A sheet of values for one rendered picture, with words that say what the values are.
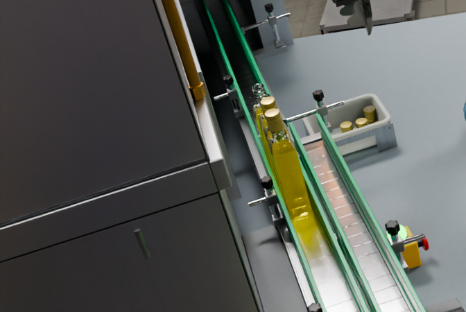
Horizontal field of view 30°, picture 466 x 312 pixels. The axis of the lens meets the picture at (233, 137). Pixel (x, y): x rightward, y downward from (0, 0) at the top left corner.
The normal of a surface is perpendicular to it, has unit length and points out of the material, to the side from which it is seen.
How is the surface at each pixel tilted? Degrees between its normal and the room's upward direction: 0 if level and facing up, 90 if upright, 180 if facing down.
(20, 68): 90
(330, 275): 0
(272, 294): 0
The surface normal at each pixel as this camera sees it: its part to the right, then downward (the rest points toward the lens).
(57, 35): 0.16, 0.48
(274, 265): -0.25, -0.82
